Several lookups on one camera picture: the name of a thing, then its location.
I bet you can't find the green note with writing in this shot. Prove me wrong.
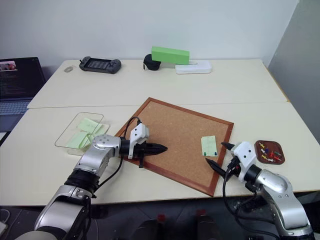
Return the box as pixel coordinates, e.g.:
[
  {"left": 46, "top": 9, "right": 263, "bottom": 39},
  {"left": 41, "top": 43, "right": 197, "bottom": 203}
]
[{"left": 200, "top": 135, "right": 219, "bottom": 158}]

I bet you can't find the clear plastic box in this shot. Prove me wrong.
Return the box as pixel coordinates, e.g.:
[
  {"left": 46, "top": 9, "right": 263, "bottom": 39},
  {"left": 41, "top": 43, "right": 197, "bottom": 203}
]
[{"left": 54, "top": 112, "right": 111, "bottom": 157}]

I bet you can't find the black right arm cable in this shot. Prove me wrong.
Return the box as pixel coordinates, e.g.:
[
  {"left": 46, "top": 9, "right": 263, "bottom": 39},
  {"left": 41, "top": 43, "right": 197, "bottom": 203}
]
[{"left": 222, "top": 163, "right": 278, "bottom": 237}]

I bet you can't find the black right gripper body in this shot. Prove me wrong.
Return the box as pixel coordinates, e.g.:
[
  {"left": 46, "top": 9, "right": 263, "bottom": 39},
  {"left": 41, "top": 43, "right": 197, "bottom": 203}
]
[{"left": 225, "top": 155, "right": 242, "bottom": 177}]

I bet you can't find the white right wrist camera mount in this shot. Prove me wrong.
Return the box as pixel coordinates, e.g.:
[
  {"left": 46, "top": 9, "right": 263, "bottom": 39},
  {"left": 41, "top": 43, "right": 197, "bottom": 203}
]
[{"left": 230, "top": 141, "right": 257, "bottom": 182}]

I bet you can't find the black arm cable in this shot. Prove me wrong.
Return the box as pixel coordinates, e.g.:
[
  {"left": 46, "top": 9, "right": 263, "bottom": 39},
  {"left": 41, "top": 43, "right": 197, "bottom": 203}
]
[
  {"left": 93, "top": 116, "right": 142, "bottom": 199},
  {"left": 222, "top": 163, "right": 278, "bottom": 237}
]

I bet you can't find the brown rounded square tray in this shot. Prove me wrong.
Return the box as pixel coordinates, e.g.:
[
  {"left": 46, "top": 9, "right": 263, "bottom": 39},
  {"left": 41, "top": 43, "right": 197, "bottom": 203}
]
[{"left": 254, "top": 139, "right": 287, "bottom": 166}]

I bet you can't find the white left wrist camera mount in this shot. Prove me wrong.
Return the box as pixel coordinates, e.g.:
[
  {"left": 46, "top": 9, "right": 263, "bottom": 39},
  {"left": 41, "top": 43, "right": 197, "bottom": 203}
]
[{"left": 127, "top": 123, "right": 151, "bottom": 160}]

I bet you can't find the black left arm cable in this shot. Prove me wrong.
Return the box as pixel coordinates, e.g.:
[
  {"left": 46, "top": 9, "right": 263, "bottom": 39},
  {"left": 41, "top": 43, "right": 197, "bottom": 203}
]
[{"left": 93, "top": 116, "right": 142, "bottom": 199}]

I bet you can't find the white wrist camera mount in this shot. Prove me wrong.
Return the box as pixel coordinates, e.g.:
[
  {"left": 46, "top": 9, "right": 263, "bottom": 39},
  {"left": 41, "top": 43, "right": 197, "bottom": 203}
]
[
  {"left": 127, "top": 123, "right": 151, "bottom": 160},
  {"left": 230, "top": 141, "right": 257, "bottom": 182}
]

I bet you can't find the dark rounded shape red top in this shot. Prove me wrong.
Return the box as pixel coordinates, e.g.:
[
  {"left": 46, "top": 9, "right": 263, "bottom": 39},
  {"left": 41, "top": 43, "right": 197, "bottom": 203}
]
[{"left": 136, "top": 213, "right": 171, "bottom": 240}]

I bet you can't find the long green box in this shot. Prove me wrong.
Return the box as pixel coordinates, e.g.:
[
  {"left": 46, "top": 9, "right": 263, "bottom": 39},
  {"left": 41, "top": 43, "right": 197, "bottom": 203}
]
[{"left": 150, "top": 45, "right": 190, "bottom": 66}]

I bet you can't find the black zip pouch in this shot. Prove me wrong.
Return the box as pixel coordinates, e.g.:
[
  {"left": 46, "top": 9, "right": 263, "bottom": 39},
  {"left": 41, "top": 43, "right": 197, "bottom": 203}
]
[{"left": 142, "top": 53, "right": 163, "bottom": 72}]

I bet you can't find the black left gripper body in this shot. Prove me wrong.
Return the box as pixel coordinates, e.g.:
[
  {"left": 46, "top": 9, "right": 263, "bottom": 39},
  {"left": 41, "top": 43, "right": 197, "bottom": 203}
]
[{"left": 132, "top": 140, "right": 151, "bottom": 169}]

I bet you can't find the green sticky note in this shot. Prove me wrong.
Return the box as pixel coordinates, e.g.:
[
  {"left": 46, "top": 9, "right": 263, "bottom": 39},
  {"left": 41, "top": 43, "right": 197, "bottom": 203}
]
[
  {"left": 75, "top": 117, "right": 105, "bottom": 134},
  {"left": 66, "top": 131, "right": 95, "bottom": 150}
]

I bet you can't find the open grey laptop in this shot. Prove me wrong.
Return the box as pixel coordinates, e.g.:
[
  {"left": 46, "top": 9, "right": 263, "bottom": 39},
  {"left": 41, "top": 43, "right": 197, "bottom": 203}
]
[{"left": 0, "top": 56, "right": 47, "bottom": 133}]

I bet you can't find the flat white case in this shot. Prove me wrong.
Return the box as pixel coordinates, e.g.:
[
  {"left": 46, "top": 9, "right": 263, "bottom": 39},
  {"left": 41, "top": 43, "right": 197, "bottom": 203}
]
[{"left": 174, "top": 60, "right": 214, "bottom": 75}]

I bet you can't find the dark grey handheld game console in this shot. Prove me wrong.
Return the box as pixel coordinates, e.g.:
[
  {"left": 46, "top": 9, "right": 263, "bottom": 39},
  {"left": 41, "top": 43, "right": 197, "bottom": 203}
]
[{"left": 78, "top": 56, "right": 123, "bottom": 75}]

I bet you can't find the thin white cable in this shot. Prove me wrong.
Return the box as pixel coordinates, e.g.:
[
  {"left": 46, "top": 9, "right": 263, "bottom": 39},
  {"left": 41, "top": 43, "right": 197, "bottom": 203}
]
[{"left": 0, "top": 208, "right": 11, "bottom": 224}]

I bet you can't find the wood framed cork board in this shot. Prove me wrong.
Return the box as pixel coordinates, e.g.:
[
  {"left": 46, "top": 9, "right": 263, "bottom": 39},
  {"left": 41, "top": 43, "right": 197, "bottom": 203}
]
[{"left": 115, "top": 97, "right": 235, "bottom": 198}]

